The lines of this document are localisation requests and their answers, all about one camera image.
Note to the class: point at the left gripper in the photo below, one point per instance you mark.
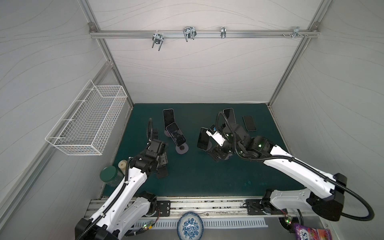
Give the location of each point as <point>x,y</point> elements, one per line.
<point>164,159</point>

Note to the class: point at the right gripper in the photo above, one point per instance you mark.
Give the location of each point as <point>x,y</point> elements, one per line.
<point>216,147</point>

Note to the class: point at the teal phone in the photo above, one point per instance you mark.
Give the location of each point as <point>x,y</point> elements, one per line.
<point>203,140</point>
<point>155,134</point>
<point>249,123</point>

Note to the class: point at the white phone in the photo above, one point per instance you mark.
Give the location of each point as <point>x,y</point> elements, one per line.
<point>230,115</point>

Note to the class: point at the black stand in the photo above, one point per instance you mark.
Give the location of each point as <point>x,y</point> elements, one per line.
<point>162,172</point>

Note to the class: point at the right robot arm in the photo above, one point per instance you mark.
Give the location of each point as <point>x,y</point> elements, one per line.
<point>323,193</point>

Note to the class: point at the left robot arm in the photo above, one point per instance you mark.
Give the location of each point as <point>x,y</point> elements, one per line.
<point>116,218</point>

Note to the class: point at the purple round stand middle left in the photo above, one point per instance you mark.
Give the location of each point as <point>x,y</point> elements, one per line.
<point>182,149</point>

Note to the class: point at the purple round stand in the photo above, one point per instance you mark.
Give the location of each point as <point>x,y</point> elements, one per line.
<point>182,149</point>
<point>167,133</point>

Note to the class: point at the purple round stand back left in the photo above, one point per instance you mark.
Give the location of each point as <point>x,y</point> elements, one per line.
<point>167,133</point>

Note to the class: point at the purple phone middle left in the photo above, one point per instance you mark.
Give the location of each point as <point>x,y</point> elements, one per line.
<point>176,134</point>

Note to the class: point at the purple phone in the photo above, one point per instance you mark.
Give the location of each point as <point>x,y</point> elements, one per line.
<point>176,134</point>
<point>169,117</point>

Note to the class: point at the purple phone back left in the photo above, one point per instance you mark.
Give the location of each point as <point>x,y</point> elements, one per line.
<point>169,117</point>

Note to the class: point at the green table mat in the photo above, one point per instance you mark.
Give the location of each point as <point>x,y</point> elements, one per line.
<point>195,173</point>

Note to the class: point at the white bottle beige cap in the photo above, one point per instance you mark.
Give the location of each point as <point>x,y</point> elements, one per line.
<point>123,166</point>

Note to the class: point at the green cap clear jar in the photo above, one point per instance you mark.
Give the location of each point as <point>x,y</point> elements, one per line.
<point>111,175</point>

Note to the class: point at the blue white ceramic bowl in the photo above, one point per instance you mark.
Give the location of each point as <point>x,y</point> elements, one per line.
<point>190,227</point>

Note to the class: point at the purple snack bag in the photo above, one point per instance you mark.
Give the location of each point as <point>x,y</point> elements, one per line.
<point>307,233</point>

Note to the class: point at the metal clamp right of centre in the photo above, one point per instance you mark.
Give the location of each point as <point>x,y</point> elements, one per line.
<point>223,32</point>

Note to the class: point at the metal u-bolt clamp left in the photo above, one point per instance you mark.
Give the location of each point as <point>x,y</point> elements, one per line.
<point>158,39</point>

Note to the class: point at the metal u-bolt clamp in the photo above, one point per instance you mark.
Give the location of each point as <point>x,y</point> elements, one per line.
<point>158,39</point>
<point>189,33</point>

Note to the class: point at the metal u-bolt clamp centre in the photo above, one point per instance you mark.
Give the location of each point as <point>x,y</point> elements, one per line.
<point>189,33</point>

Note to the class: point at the aluminium cross bar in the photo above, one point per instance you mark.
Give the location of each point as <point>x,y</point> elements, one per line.
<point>201,34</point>

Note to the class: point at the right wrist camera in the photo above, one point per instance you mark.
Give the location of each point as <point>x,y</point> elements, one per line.
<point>218,138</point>

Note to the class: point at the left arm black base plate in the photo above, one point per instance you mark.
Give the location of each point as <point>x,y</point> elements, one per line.
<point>164,208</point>

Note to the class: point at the white slotted cable duct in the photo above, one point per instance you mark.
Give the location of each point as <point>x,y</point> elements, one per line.
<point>215,223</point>

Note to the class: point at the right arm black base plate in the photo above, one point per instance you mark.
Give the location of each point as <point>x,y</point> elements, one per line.
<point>254,208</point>

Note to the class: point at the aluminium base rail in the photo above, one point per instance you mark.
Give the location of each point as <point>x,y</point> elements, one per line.
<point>217,207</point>

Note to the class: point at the white wire basket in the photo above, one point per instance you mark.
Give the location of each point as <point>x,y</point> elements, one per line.
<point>85,127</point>

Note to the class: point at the metal bracket far right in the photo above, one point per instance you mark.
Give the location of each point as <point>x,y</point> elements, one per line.
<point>296,34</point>

